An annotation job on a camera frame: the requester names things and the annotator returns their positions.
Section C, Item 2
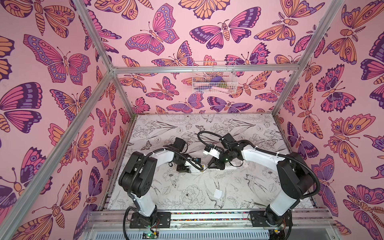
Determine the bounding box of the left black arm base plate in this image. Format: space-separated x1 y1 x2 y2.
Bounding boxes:
130 212 171 229

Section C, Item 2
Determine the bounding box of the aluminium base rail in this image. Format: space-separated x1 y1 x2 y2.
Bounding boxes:
82 209 342 240

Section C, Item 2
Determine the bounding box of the green circuit board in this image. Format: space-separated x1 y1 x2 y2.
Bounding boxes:
142 231 159 240

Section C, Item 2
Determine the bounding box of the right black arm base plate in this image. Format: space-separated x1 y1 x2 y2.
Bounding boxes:
248 210 292 230

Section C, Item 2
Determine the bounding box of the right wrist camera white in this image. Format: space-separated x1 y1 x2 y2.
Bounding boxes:
203 146 221 159

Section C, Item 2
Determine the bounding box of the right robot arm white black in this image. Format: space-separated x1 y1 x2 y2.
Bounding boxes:
204 134 321 227

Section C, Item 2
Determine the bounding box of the purple item in basket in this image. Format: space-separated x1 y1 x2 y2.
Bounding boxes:
210 76 225 84

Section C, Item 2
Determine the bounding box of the white wire basket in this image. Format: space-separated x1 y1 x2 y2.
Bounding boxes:
191 64 238 95

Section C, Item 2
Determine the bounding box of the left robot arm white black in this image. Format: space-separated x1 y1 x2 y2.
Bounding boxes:
118 138 204 225

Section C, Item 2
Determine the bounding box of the white remote control green sticker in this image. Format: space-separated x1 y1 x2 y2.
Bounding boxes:
225 163 242 170

